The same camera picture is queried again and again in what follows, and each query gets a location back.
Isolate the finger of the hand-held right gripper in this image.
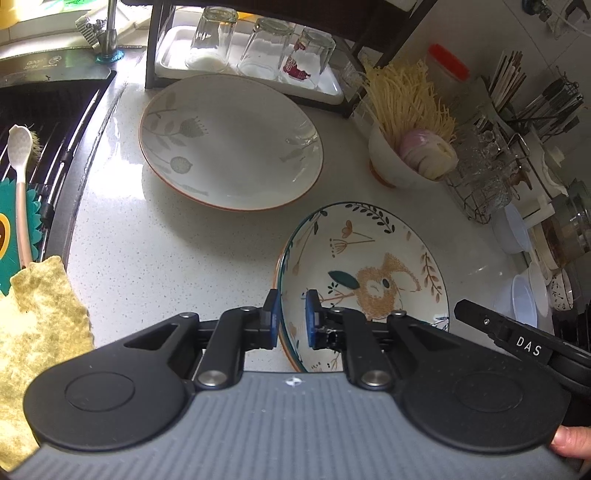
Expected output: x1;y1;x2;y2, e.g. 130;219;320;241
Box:
454;299;557;366

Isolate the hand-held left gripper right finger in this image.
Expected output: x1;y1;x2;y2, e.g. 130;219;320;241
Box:
305;289;462;393

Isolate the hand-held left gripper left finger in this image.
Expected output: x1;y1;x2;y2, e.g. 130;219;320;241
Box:
122;288;281;393

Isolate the white plastic bowl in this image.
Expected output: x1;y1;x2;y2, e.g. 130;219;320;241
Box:
494;274;539;330
491;203;533;256

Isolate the hedgehog print ceramic bowl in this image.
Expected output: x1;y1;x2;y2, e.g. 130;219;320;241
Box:
274;202;450;374

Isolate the stack of white plates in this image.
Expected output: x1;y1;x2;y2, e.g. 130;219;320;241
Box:
526;262;555;320

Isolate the person's right hand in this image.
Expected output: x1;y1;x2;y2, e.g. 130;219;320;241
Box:
549;425;591;460

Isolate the small patterned bowl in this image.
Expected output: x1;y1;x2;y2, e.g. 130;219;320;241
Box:
549;269;576;313

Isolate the glass electric kettle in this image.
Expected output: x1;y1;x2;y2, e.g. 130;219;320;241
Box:
531;180;591;274

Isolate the white ceramic bowl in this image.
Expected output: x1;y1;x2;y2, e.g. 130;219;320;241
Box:
368;124;459;191

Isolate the white pot with lid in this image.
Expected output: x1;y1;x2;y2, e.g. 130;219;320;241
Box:
517;129;570;200

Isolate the large white leaf print plate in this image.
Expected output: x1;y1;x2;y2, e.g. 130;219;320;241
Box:
139;74;325;213

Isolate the halved red onion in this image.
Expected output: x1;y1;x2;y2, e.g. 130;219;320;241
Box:
399;129;459;181

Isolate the yellow dish cloth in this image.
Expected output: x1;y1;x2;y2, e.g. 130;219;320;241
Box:
0;255;96;468

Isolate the black utensil rack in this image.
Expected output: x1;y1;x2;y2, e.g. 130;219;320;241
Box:
503;69;585;136

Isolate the chopstick holder with chopsticks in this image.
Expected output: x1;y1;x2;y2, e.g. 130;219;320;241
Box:
480;48;528;121

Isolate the teal flower-shaped mat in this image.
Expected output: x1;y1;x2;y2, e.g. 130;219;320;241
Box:
0;178;52;297

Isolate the red print drinking glass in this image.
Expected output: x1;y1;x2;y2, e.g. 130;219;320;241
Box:
278;27;338;92

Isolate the plastic jar with red lid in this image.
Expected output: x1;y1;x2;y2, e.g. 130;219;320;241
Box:
427;44;477;116

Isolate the clear drinking glass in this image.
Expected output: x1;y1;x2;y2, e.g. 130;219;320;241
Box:
237;17;297;80
185;6;239;73

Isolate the white drying tray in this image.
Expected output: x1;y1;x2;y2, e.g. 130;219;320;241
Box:
154;25;345;105

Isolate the black kitchen sink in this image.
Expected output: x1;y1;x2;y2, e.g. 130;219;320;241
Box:
0;44;145;298

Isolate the metal faucet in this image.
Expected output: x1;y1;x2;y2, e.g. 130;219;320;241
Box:
75;0;126;64

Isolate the wire basket of glass cups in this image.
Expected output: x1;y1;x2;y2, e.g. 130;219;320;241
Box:
445;115;523;225

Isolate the white spoon with pink handle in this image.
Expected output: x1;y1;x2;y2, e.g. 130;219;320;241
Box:
8;124;36;271

